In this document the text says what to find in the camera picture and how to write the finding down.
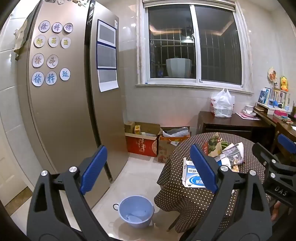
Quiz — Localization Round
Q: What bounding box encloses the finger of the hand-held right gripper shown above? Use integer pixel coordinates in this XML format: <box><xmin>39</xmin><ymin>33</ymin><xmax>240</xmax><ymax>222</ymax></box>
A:
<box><xmin>252</xmin><ymin>142</ymin><xmax>286</xmax><ymax>178</ymax></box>
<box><xmin>277</xmin><ymin>133</ymin><xmax>296</xmax><ymax>154</ymax></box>

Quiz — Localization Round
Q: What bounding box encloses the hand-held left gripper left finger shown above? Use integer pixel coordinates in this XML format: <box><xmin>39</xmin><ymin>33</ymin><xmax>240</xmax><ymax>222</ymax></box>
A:
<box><xmin>26</xmin><ymin>145</ymin><xmax>111</xmax><ymax>241</ymax></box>

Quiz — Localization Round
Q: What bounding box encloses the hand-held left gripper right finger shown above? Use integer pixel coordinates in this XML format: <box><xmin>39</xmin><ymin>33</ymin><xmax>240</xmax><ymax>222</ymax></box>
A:
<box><xmin>179</xmin><ymin>143</ymin><xmax>273</xmax><ymax>241</ymax></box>

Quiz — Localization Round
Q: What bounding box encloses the white and blue box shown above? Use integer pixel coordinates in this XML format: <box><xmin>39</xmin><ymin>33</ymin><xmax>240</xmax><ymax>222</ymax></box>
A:
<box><xmin>181</xmin><ymin>158</ymin><xmax>206</xmax><ymax>188</ymax></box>

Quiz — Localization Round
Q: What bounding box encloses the green printed paper packet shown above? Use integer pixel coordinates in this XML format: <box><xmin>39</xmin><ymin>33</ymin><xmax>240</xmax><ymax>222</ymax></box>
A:
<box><xmin>202</xmin><ymin>133</ymin><xmax>229</xmax><ymax>158</ymax></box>

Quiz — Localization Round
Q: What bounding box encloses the newspaper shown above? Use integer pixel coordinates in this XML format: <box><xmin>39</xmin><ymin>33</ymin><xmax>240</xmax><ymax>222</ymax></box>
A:
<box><xmin>215</xmin><ymin>142</ymin><xmax>244</xmax><ymax>167</ymax></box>

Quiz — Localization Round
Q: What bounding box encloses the light blue plastic bin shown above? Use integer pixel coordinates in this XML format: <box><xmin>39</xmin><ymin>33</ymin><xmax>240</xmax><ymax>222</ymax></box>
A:
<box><xmin>113</xmin><ymin>196</ymin><xmax>155</xmax><ymax>229</ymax></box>

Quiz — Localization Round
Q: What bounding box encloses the person's right hand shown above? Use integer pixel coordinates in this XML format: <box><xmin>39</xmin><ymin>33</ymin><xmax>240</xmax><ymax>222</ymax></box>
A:
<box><xmin>270</xmin><ymin>200</ymin><xmax>284</xmax><ymax>222</ymax></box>

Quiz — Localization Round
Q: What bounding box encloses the dark wooden chair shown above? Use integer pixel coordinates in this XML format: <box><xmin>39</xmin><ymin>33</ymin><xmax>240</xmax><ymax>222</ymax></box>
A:
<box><xmin>270</xmin><ymin>120</ymin><xmax>296</xmax><ymax>160</ymax></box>

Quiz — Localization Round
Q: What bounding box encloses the dark wooden desk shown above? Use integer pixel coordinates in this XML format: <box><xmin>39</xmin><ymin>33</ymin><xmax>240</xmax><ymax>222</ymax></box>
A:
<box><xmin>253</xmin><ymin>105</ymin><xmax>296</xmax><ymax>135</ymax></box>

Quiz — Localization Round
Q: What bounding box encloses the white desk shelf riser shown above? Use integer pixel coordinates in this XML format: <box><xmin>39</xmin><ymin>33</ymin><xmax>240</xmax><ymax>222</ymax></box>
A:
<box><xmin>257</xmin><ymin>90</ymin><xmax>290</xmax><ymax>115</ymax></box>

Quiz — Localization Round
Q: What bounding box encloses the pink paper mat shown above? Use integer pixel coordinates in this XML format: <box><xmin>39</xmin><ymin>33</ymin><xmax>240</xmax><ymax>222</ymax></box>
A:
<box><xmin>235</xmin><ymin>112</ymin><xmax>260</xmax><ymax>120</ymax></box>

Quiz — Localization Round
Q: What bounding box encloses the orange cardboard box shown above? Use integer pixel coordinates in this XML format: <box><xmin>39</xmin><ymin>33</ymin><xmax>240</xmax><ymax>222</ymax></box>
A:
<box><xmin>159</xmin><ymin>136</ymin><xmax>190</xmax><ymax>142</ymax></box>

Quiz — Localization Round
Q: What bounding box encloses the dark wooden cabinet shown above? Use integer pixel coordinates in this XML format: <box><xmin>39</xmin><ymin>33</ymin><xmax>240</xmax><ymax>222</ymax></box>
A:
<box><xmin>198</xmin><ymin>111</ymin><xmax>273</xmax><ymax>149</ymax></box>

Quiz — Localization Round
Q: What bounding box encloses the brown printed cardboard box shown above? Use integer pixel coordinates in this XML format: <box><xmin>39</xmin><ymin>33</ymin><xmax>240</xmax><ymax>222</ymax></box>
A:
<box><xmin>158</xmin><ymin>126</ymin><xmax>191</xmax><ymax>163</ymax></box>

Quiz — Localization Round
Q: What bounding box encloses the crumpled white plastic bag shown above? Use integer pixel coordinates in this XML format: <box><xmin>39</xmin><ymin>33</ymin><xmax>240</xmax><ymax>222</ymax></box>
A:
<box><xmin>162</xmin><ymin>127</ymin><xmax>190</xmax><ymax>138</ymax></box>

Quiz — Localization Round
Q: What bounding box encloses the row of upright books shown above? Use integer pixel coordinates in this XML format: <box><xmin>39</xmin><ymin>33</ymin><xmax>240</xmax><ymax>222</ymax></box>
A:
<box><xmin>258</xmin><ymin>88</ymin><xmax>289</xmax><ymax>106</ymax></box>

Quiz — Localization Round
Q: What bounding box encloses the red cardboard box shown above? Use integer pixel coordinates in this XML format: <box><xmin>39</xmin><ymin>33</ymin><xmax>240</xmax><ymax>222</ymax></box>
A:
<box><xmin>125</xmin><ymin>122</ymin><xmax>160</xmax><ymax>158</ymax></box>

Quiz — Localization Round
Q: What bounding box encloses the small plain cardboard box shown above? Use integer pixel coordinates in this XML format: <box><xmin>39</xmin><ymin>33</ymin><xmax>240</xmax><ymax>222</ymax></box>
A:
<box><xmin>124</xmin><ymin>121</ymin><xmax>136</xmax><ymax>134</ymax></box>

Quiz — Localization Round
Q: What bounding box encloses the yellow duck plush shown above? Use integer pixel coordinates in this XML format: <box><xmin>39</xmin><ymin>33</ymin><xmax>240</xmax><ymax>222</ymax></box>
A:
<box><xmin>280</xmin><ymin>76</ymin><xmax>289</xmax><ymax>92</ymax></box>

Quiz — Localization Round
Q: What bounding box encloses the white plastic shopping bag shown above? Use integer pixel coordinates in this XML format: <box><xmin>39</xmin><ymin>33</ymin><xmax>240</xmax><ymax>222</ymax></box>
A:
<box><xmin>210</xmin><ymin>88</ymin><xmax>235</xmax><ymax>118</ymax></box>

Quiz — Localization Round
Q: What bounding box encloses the champagne double-door refrigerator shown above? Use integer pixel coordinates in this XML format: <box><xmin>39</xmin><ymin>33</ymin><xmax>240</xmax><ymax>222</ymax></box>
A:
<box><xmin>14</xmin><ymin>0</ymin><xmax>130</xmax><ymax>209</ymax></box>

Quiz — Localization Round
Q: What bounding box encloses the white printed sheet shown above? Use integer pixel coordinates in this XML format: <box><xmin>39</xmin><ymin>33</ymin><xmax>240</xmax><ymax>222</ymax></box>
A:
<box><xmin>97</xmin><ymin>69</ymin><xmax>119</xmax><ymax>93</ymax></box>

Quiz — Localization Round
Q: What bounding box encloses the white plant pot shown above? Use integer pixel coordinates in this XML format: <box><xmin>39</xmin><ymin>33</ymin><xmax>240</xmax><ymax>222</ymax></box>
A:
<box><xmin>166</xmin><ymin>58</ymin><xmax>192</xmax><ymax>78</ymax></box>

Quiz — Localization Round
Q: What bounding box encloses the blue-bordered printed sheet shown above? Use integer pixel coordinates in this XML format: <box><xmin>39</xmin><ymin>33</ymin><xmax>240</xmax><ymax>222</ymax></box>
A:
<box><xmin>97</xmin><ymin>19</ymin><xmax>116</xmax><ymax>48</ymax></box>
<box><xmin>97</xmin><ymin>44</ymin><xmax>117</xmax><ymax>70</ymax></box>

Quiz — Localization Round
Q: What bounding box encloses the white-framed sliding window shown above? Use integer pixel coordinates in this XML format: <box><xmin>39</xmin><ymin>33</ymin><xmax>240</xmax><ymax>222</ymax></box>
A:
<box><xmin>136</xmin><ymin>0</ymin><xmax>253</xmax><ymax>94</ymax></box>

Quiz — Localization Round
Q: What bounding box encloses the group of round character magnets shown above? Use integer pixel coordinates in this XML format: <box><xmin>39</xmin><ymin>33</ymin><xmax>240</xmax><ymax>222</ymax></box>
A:
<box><xmin>31</xmin><ymin>21</ymin><xmax>74</xmax><ymax>87</ymax></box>

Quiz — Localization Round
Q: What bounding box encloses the metal window grille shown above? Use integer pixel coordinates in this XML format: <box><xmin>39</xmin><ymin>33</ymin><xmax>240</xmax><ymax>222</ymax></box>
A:
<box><xmin>149</xmin><ymin>29</ymin><xmax>234</xmax><ymax>78</ymax></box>

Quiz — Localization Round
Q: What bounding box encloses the beige hanging cloth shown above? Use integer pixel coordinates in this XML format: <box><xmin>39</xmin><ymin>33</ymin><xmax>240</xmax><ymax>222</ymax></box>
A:
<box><xmin>14</xmin><ymin>20</ymin><xmax>28</xmax><ymax>61</ymax></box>

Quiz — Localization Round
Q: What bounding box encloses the row of small shaped magnets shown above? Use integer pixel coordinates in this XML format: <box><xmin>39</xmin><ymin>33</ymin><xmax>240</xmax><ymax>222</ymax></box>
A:
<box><xmin>44</xmin><ymin>0</ymin><xmax>88</xmax><ymax>6</ymax></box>

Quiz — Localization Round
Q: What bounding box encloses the round wall decoration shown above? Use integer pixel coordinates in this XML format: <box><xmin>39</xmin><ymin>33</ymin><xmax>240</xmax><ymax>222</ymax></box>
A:
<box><xmin>268</xmin><ymin>67</ymin><xmax>278</xmax><ymax>82</ymax></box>

